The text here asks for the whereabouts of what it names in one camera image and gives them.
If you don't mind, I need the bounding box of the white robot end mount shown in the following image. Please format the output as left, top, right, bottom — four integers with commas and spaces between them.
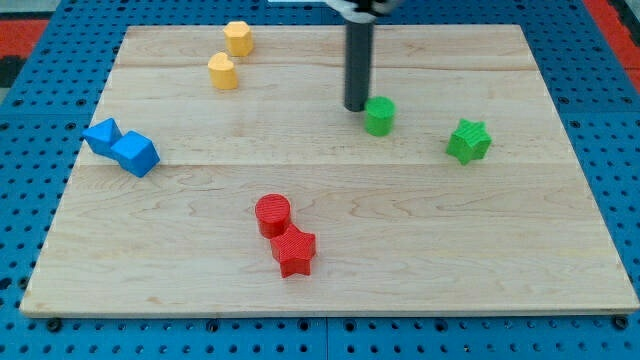
325, 0, 402, 23

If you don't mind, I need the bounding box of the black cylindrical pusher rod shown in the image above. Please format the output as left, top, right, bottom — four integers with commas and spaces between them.
344, 21, 374, 112

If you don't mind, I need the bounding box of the green cylinder block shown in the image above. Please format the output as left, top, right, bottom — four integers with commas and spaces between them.
365, 96, 396, 136

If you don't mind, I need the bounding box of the green star block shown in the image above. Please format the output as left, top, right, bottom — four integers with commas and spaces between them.
445, 118, 492, 165

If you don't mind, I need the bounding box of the red star block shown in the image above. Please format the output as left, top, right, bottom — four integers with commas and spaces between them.
270, 224, 316, 278

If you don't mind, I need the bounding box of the yellow hexagon block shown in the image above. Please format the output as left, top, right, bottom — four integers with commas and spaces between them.
223, 21, 254, 57

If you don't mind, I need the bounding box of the yellow heart block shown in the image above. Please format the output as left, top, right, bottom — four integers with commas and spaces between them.
207, 52, 239, 90

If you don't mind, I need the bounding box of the red cylinder block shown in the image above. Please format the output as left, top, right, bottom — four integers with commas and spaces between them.
255, 193, 291, 239

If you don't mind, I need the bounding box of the wooden board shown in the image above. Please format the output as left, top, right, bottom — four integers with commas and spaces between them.
20, 25, 639, 318

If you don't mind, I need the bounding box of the blue cube block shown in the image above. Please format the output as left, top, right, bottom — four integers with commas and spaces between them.
111, 130, 160, 178

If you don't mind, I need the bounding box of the blue triangle block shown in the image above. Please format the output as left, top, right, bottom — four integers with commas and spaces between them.
82, 118, 122, 159

